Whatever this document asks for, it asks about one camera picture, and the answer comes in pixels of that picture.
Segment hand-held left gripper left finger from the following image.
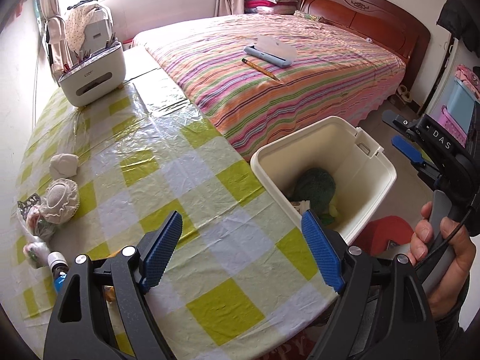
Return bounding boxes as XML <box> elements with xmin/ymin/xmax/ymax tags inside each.
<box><xmin>43</xmin><ymin>211</ymin><xmax>183</xmax><ymax>360</ymax></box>

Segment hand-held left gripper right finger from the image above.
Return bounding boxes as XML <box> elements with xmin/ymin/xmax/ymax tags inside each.
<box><xmin>301</xmin><ymin>210</ymin><xmax>441</xmax><ymax>360</ymax></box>

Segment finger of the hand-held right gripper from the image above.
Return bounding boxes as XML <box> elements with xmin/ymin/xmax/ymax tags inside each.
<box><xmin>382</xmin><ymin>109</ymin><xmax>418</xmax><ymax>134</ymax></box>
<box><xmin>391</xmin><ymin>135</ymin><xmax>444</xmax><ymax>181</ymax></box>

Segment green plush toy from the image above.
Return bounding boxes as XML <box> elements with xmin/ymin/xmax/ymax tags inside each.
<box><xmin>292</xmin><ymin>168</ymin><xmax>343</xmax><ymax>224</ymax></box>

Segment cream plastic bin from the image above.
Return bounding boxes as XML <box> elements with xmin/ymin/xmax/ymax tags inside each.
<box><xmin>250</xmin><ymin>116</ymin><xmax>397</xmax><ymax>247</ymax></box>

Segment brown glass bottle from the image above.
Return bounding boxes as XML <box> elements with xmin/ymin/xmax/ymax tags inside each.
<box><xmin>47</xmin><ymin>251</ymin><xmax>73</xmax><ymax>296</ymax></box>

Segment clear plastic bag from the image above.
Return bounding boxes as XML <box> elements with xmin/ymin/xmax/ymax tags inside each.
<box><xmin>22</xmin><ymin>206</ymin><xmax>58</xmax><ymax>270</ymax></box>

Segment silver blister pack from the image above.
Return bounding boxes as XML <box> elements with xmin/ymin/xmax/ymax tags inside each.
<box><xmin>17</xmin><ymin>192</ymin><xmax>41</xmax><ymax>212</ymax></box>

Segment person's right forearm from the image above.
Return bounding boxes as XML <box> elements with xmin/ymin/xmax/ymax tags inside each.
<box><xmin>431</xmin><ymin>281</ymin><xmax>476</xmax><ymax>349</ymax></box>

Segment person's right hand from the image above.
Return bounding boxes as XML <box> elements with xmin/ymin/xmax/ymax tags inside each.
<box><xmin>409</xmin><ymin>202</ymin><xmax>478</xmax><ymax>322</ymax></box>

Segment pink plastic basket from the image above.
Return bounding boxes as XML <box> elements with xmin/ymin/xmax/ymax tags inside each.
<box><xmin>442</xmin><ymin>105</ymin><xmax>470</xmax><ymax>144</ymax></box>

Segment blue plastic storage box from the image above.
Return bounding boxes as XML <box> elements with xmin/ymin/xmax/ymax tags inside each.
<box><xmin>429</xmin><ymin>76</ymin><xmax>480</xmax><ymax>147</ymax></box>

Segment red stool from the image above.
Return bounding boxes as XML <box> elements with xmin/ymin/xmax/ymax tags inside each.
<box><xmin>362</xmin><ymin>215</ymin><xmax>415</xmax><ymax>253</ymax></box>

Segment yellow checked tablecloth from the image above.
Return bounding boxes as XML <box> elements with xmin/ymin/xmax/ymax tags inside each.
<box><xmin>0</xmin><ymin>46</ymin><xmax>339</xmax><ymax>358</ymax></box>

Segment wooden headboard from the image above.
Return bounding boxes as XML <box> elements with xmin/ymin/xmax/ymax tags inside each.
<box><xmin>300</xmin><ymin>0</ymin><xmax>432</xmax><ymax>101</ymax></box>

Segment black hanging cloth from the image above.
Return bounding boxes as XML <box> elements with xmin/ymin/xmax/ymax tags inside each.
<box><xmin>437</xmin><ymin>0</ymin><xmax>480</xmax><ymax>52</ymax></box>

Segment white cloth ball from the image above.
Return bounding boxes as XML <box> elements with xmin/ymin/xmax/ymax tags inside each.
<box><xmin>50</xmin><ymin>153</ymin><xmax>80</xmax><ymax>179</ymax></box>

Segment bed with striped sheet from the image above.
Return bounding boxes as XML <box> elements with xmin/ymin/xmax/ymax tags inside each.
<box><xmin>131</xmin><ymin>12</ymin><xmax>408</xmax><ymax>163</ymax></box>

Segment light blue pencil case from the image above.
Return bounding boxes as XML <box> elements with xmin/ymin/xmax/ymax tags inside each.
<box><xmin>243</xmin><ymin>34</ymin><xmax>297</xmax><ymax>68</ymax></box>

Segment yellow pencil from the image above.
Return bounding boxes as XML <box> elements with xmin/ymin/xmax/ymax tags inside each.
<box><xmin>241</xmin><ymin>58</ymin><xmax>281</xmax><ymax>81</ymax></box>

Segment white desk organizer box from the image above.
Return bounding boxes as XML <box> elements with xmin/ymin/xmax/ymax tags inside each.
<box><xmin>58</xmin><ymin>33</ymin><xmax>127</xmax><ymax>108</ymax></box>

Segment white washing machine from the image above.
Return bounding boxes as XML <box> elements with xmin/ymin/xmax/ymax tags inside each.
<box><xmin>80</xmin><ymin>7</ymin><xmax>114</xmax><ymax>56</ymax></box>

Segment dotted white cloth heap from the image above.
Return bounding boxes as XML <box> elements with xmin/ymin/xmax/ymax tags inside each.
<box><xmin>63</xmin><ymin>0</ymin><xmax>110</xmax><ymax>50</ymax></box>

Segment clothes hanging by wall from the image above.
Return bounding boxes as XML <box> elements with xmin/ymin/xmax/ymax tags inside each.
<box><xmin>44</xmin><ymin>17</ymin><xmax>74</xmax><ymax>73</ymax></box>

